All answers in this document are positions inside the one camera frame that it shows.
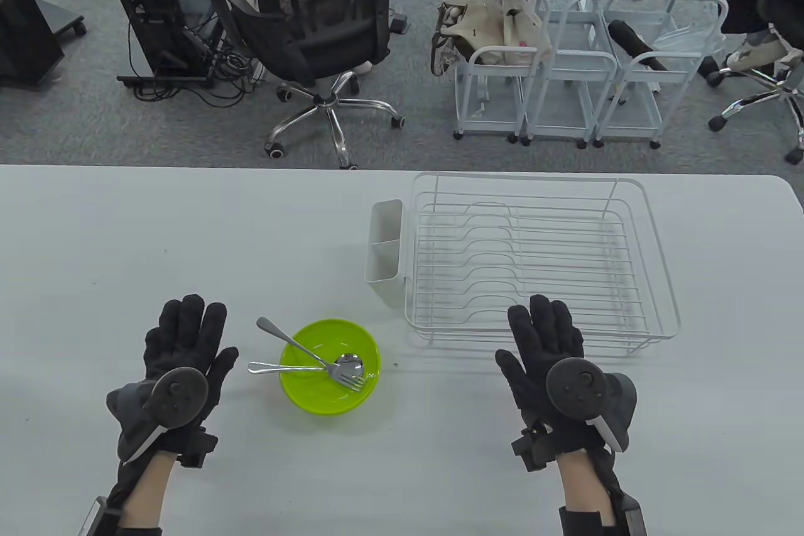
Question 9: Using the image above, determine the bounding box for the black computer tower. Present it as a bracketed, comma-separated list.
[100, 0, 222, 84]

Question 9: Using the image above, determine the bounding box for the dark grey glove-mounted controller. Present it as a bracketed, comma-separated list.
[545, 358, 638, 454]
[106, 366, 210, 465]

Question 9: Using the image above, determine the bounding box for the person's left hand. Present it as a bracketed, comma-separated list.
[107, 294, 240, 465]

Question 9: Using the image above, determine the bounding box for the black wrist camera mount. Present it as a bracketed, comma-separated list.
[510, 425, 557, 473]
[176, 428, 219, 469]

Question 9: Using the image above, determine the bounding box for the white plastic cutlery holder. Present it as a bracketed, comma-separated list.
[365, 199, 406, 309]

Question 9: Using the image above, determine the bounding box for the black forearm strap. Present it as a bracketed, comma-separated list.
[78, 495, 165, 536]
[559, 494, 648, 536]

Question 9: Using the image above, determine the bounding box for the chrome base office chair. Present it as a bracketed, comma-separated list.
[698, 27, 804, 165]

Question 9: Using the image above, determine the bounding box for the black rolled umbrella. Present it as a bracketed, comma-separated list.
[607, 19, 670, 72]

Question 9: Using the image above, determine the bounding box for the person's right forearm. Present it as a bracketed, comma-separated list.
[556, 445, 629, 536]

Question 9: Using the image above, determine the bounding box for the black cabinet on wheels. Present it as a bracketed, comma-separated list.
[0, 0, 87, 89]

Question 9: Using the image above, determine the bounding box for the clear plastic bag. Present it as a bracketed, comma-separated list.
[652, 26, 724, 58]

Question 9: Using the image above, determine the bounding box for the white metal trolley cart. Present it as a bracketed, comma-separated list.
[592, 0, 731, 151]
[520, 0, 621, 148]
[454, 0, 555, 145]

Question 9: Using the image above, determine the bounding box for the silver metal spoon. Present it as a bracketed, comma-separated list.
[247, 353, 366, 381]

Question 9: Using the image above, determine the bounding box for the person's right hand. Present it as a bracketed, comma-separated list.
[495, 294, 638, 456]

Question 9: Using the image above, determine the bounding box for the black mesh office chair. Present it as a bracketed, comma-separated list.
[206, 0, 406, 170]

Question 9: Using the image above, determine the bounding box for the white wire dish rack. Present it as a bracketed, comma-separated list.
[405, 172, 682, 356]

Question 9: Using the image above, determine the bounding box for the person's left forearm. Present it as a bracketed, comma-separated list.
[104, 453, 178, 536]

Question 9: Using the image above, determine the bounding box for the green plastic bowl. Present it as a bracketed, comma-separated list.
[279, 319, 381, 416]

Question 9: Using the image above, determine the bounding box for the silver metal fork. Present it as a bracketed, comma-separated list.
[256, 317, 369, 392]

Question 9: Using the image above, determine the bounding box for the beige canvas bag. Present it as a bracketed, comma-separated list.
[430, 0, 552, 79]

